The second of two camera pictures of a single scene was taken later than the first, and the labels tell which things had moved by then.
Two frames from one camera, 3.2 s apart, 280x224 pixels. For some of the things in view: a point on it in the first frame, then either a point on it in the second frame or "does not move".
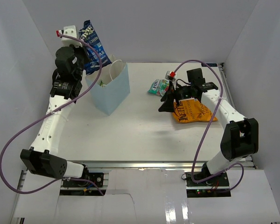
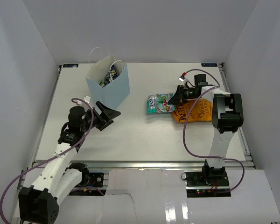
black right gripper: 169,97 does not move
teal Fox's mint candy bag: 159,87 -> 158,103
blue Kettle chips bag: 88,34 -> 113,73
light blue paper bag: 113,87 does not move
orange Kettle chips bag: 192,110 does not move
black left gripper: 82,50 -> 108,114
